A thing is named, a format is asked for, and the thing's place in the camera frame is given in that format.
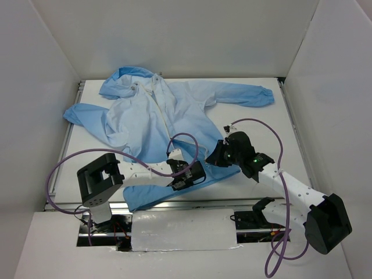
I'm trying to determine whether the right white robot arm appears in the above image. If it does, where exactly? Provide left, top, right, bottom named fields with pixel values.
left=206, top=131, right=352, bottom=255

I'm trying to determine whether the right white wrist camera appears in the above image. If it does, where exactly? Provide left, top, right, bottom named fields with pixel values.
left=223, top=124, right=237, bottom=137

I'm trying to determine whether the light blue hooded jacket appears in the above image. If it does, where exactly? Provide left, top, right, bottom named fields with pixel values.
left=63, top=66, right=276, bottom=212

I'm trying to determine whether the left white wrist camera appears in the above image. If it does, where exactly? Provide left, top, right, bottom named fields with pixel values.
left=167, top=148, right=184, bottom=161

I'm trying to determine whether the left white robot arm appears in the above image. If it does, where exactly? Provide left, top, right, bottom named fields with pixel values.
left=77, top=149, right=206, bottom=233

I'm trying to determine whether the white foam block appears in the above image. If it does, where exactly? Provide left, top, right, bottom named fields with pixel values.
left=131, top=209, right=238, bottom=252

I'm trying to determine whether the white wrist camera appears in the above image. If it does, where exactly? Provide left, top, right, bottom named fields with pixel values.
left=223, top=124, right=237, bottom=137
left=167, top=148, right=184, bottom=161

